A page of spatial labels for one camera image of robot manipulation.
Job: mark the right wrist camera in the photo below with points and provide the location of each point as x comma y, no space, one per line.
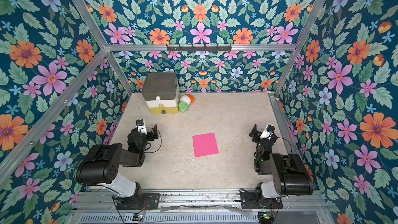
268,132

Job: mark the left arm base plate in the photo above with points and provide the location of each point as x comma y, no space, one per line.
146,201

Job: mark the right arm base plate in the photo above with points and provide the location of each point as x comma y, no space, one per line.
254,200

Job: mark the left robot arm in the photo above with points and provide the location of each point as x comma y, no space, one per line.
100,167

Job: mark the small drawer cabinet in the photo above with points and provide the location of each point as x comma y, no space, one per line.
161,93

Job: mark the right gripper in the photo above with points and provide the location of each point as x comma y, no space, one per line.
259,134

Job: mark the orange white plush toy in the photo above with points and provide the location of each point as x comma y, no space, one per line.
189,99

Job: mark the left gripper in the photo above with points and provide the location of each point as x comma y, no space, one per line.
148,129

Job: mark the black hook rail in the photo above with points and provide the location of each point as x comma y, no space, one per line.
194,48

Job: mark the pink square paper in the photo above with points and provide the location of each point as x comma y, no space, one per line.
205,145

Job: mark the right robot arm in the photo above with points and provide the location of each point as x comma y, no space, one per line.
288,172

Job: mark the green lidded can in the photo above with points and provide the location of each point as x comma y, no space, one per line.
183,107

